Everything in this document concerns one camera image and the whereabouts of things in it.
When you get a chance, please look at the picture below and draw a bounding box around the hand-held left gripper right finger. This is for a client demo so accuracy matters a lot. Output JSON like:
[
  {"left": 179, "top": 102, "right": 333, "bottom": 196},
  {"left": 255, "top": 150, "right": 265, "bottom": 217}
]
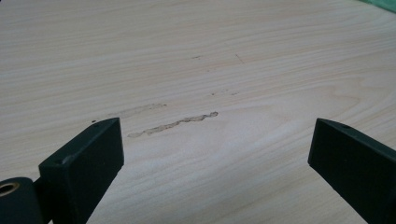
[{"left": 307, "top": 118, "right": 396, "bottom": 224}]

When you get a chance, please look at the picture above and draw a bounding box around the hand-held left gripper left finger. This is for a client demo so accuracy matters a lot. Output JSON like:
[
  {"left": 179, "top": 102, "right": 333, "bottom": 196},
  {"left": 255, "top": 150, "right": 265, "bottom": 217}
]
[{"left": 38, "top": 117, "right": 125, "bottom": 224}]

